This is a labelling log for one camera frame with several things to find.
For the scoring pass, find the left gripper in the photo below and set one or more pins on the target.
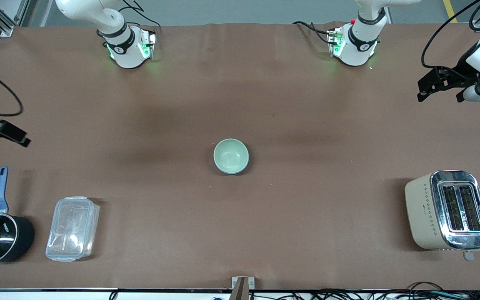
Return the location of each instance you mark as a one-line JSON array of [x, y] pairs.
[[460, 71]]

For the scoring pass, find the green ceramic bowl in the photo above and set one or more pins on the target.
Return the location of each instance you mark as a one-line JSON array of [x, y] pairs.
[[231, 155]]

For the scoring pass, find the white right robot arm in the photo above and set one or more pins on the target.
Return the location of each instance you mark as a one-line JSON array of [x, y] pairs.
[[125, 54]]

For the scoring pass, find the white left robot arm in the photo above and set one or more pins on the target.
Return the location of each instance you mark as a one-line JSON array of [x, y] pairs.
[[354, 48]]

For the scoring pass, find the clear plastic food container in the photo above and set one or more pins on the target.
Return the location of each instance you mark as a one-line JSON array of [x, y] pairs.
[[72, 229]]

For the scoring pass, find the metal connector plate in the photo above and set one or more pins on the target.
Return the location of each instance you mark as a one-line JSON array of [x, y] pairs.
[[149, 43], [335, 41]]

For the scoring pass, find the beige chrome toaster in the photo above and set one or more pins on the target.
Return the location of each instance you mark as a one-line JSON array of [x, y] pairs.
[[421, 208]]

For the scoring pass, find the brown table cover cloth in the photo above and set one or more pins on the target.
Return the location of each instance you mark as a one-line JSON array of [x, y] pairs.
[[240, 233]]

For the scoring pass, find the aluminium frame profile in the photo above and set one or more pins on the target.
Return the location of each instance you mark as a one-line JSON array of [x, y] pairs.
[[6, 23]]

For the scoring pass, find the brown camera mount strut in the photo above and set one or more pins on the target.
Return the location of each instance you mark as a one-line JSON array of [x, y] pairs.
[[240, 291]]

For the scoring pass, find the small metal mounting bracket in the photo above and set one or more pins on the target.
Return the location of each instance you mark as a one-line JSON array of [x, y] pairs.
[[250, 282]]

